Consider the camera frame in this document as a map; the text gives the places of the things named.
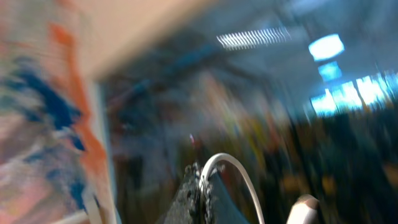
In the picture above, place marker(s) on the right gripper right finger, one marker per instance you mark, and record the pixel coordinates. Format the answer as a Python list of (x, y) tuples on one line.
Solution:
[(221, 208)]

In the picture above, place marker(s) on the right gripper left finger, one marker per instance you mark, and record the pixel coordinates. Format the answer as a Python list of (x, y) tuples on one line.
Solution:
[(189, 205)]

